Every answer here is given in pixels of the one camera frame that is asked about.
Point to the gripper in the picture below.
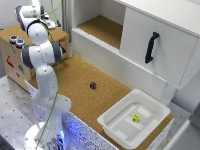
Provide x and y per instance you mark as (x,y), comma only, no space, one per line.
(51,23)

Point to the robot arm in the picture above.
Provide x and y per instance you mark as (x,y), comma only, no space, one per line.
(45,83)

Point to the purple block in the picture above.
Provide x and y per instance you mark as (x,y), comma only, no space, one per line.
(93,85)

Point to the yellow block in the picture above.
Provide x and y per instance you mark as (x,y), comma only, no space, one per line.
(136,118)

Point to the blue button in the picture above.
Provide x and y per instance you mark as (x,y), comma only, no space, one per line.
(20,42)

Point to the red button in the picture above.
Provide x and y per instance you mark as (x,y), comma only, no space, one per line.
(13,38)

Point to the white cabinet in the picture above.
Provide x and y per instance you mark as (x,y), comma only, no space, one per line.
(100,53)

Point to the wooden drawer box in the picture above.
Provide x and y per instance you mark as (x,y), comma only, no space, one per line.
(10,63)

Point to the white sliding door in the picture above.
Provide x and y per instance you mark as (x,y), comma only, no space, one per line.
(170,56)

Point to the white plastic box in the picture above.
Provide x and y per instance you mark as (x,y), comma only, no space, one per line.
(120,128)

